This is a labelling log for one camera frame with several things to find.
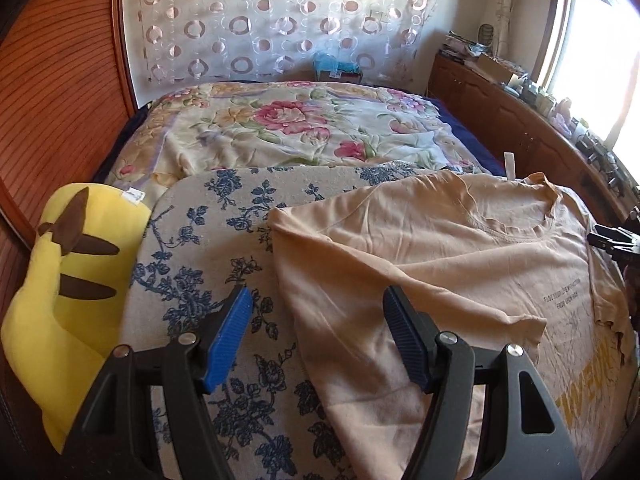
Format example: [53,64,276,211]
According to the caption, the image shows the blue box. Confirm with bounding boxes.
[313,52,364,83]

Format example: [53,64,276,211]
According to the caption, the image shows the wooden cabinet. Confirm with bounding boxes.
[427,52,640,241]

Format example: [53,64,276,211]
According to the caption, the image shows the sheer curtain with circles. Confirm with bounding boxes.
[120,0,446,98]

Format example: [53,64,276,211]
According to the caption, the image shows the pink figure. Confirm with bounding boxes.
[554,99,577,128]

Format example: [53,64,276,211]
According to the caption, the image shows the bright window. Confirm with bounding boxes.
[530,0,640,156]

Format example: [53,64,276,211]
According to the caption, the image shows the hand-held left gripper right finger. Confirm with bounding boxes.
[382,286,583,480]

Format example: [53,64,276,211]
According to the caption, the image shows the wooden slatted wardrobe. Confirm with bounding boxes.
[0,0,140,261]

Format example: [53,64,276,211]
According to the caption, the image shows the floral bed blanket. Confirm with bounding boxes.
[102,80,481,191]

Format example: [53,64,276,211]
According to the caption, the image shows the cardboard box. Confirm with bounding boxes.
[476,55,517,87]

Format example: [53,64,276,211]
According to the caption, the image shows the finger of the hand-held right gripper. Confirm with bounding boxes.
[587,224,640,262]

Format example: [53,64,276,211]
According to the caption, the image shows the beige t-shirt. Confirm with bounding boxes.
[268,170,636,480]

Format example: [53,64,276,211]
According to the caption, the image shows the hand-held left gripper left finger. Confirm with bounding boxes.
[65,285,255,480]

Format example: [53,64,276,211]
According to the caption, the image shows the yellow plush toy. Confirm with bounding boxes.
[0,182,153,456]

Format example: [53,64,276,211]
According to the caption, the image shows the white patterned curtain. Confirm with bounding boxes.
[492,0,528,58]

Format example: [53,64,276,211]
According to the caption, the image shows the dark blue bedsheet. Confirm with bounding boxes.
[430,95,506,177]

